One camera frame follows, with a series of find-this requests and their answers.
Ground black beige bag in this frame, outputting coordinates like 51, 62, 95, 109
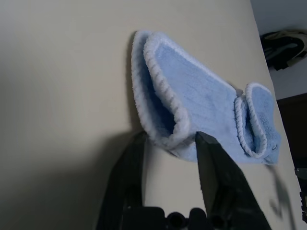
260, 28, 307, 71

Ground light blue white-trimmed towel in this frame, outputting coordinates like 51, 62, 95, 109
130, 30, 282, 166

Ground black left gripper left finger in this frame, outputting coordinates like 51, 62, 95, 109
96, 130, 147, 230

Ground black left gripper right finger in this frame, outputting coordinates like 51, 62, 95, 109
195, 131, 266, 230

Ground black foam floor mat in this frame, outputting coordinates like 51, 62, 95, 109
275, 94, 307, 230

